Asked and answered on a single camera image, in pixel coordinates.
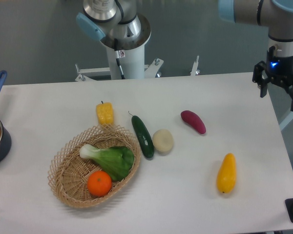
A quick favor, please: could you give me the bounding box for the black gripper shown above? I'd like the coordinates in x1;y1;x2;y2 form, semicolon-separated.
252;46;293;112

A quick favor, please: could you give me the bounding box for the yellow mango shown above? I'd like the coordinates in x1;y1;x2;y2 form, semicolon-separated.
216;153;237;194

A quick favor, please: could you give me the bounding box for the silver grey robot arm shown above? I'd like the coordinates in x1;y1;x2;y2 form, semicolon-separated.
76;0;293;111

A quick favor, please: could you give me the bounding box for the purple sweet potato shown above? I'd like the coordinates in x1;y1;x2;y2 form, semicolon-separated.
180;110;207;135

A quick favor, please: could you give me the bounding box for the dark green cucumber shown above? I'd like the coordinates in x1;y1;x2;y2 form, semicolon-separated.
129;112;154;160

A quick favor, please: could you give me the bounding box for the yellow bell pepper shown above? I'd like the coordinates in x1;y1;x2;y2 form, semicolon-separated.
96;102;114;125

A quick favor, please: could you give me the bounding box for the green bok choy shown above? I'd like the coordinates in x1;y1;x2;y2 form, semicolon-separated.
79;144;135;181

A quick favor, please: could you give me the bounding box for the woven wicker basket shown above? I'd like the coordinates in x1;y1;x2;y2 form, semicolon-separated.
48;125;141;208

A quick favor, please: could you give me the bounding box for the orange mandarin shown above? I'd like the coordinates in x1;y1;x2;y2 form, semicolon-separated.
87;171;112;197

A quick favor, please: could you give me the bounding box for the white metal base frame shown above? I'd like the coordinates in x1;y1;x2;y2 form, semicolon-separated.
75;55;200;82

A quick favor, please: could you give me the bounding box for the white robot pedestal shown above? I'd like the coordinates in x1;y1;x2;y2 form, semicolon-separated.
101;13;151;80

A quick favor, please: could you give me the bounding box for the black cable on pedestal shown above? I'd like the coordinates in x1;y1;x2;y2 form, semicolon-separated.
113;39;126;80

